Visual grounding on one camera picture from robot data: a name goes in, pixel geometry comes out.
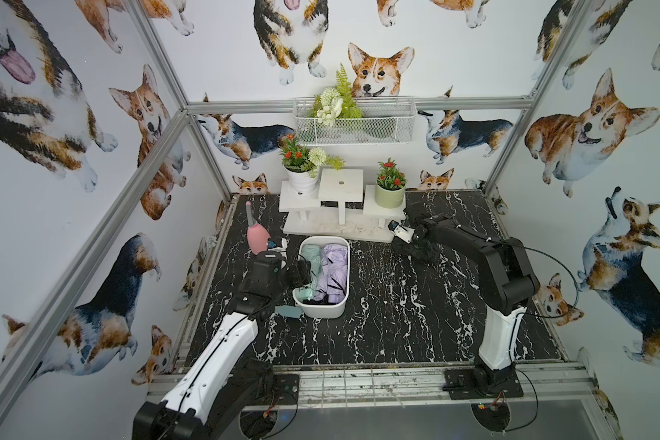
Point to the green pot red flowers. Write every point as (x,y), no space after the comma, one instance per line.
(390,185)

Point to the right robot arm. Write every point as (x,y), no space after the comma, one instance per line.
(506,281)

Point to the white marble display stand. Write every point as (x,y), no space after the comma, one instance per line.
(340,204)

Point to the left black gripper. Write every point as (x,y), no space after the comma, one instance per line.
(295,272)

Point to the white plastic storage box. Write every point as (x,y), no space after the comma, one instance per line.
(312,309)

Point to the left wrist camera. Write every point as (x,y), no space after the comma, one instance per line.
(279,245)

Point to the green fern white flowers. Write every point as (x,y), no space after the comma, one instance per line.
(336,102)

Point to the white pot red flowers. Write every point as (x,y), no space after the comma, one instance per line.
(304,164)

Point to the teal plastic scraper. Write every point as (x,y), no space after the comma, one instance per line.
(289,311)

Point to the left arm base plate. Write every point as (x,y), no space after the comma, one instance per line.
(261,390)

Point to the purple umbrella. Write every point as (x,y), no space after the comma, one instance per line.
(333,279)

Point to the mint green umbrella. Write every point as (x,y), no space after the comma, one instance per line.
(313,254)

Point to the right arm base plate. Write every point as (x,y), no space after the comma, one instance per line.
(481,382)

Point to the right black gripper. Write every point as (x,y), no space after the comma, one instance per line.
(411,250)

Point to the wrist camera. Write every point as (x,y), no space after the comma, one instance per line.
(405,234)
(279,245)

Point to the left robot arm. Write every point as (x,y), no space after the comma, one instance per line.
(223,381)

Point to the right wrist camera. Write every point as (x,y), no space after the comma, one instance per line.
(405,234)

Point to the white wire wall basket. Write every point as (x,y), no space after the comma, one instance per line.
(388,120)

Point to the pink bulb squeeze bottle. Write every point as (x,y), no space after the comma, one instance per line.
(257,235)

